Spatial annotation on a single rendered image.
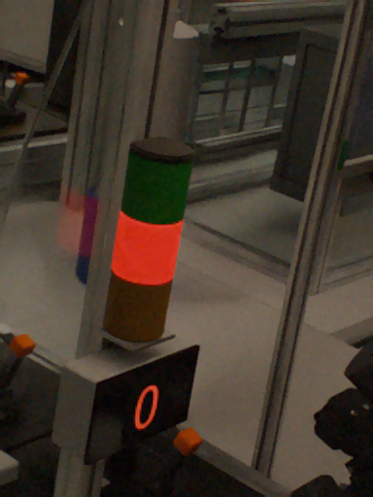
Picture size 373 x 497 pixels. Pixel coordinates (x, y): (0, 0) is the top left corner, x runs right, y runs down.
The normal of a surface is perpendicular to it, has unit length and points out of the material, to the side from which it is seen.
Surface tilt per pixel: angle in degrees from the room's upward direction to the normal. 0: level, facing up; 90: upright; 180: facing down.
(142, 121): 90
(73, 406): 90
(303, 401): 0
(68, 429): 90
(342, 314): 0
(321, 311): 0
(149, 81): 90
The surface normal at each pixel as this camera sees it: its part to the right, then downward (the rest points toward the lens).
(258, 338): 0.16, -0.92
